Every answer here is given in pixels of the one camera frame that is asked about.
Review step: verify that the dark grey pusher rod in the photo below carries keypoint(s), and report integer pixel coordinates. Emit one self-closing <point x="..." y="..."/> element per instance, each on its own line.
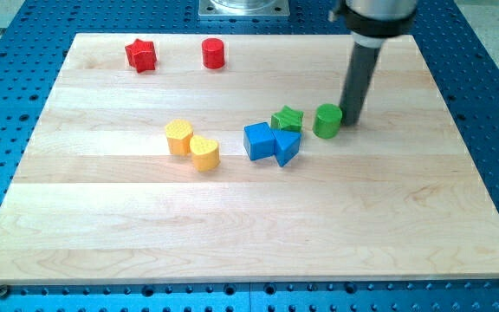
<point x="357" y="82"/>

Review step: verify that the green cylinder block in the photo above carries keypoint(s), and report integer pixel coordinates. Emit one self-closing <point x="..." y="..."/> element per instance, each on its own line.
<point x="327" y="121"/>

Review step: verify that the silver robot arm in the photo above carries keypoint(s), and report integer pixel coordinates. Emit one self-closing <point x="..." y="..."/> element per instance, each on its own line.
<point x="371" y="23"/>

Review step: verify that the green star block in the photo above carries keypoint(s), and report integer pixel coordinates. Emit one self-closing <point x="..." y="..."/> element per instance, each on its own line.
<point x="287" y="119"/>

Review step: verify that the red star block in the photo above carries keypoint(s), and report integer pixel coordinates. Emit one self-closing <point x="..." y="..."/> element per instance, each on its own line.
<point x="141" y="55"/>

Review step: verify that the blue triangle block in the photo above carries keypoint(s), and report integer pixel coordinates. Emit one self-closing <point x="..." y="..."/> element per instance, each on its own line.
<point x="287" y="145"/>

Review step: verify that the blue cube block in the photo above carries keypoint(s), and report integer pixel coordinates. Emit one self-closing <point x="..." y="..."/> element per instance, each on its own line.
<point x="258" y="141"/>

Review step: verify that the red cylinder block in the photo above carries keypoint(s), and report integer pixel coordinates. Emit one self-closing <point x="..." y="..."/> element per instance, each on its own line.
<point x="213" y="53"/>

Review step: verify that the yellow heart block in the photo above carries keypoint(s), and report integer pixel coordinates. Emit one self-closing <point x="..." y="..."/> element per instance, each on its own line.
<point x="204" y="153"/>

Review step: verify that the yellow hexagon block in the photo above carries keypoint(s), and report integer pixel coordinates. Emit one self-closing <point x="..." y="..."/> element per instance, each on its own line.
<point x="178" y="134"/>

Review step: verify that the light wooden board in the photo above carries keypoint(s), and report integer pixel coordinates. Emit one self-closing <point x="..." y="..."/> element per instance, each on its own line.
<point x="98" y="198"/>

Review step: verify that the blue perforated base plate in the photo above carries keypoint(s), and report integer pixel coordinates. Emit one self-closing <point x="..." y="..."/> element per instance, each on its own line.
<point x="460" y="43"/>

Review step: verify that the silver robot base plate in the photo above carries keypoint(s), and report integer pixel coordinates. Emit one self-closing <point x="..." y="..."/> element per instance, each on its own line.
<point x="221" y="8"/>

